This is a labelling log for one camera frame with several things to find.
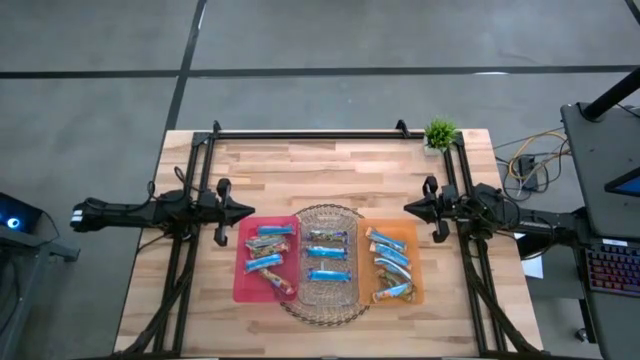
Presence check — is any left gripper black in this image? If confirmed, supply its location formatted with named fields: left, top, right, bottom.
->
left=198, top=177, right=257, bottom=248

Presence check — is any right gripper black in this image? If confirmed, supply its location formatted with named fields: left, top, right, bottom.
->
left=404, top=175, right=476, bottom=245

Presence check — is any green Chewy granola bar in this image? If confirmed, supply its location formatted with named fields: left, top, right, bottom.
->
left=258, top=267, right=297, bottom=296
left=377, top=269, right=409, bottom=289
left=244, top=234, right=287, bottom=250
left=305, top=229, right=350, bottom=245
left=248, top=242, right=291, bottom=260

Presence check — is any silver and blue granola bar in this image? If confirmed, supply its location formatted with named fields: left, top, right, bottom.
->
left=373, top=257, right=414, bottom=281

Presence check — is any small green potted plant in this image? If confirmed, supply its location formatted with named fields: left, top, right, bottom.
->
left=423, top=118, right=459, bottom=154

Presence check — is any pink translucent plastic bin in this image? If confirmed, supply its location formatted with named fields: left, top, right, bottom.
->
left=233, top=215, right=304, bottom=303

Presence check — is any black power adapter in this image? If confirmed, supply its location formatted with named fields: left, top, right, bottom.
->
left=517, top=155, right=540, bottom=192

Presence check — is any white paper sheet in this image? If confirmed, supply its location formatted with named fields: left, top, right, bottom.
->
left=514, top=232, right=545, bottom=280

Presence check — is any clear plastic bin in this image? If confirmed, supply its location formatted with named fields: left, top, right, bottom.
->
left=297, top=213, right=360, bottom=307

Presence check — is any black desk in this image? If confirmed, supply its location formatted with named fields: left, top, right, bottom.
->
left=517, top=102, right=640, bottom=360

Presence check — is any grey metal stand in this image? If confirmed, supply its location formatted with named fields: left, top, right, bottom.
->
left=0, top=232, right=81, bottom=360

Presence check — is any backlit black keyboard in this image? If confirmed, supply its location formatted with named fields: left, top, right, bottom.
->
left=583, top=238, right=640, bottom=297

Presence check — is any black screen with blue display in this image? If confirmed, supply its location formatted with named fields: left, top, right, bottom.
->
left=603, top=167, right=640, bottom=199

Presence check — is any black pole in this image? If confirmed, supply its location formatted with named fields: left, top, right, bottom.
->
left=582, top=67, right=640, bottom=122

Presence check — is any black computer with blue light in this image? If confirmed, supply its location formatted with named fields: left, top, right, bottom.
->
left=0, top=192, right=44, bottom=235

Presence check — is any black aluminium frame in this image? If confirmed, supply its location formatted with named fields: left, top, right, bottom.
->
left=114, top=128, right=546, bottom=359

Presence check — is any yellow cable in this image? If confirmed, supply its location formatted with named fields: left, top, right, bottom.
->
left=507, top=130, right=569, bottom=184

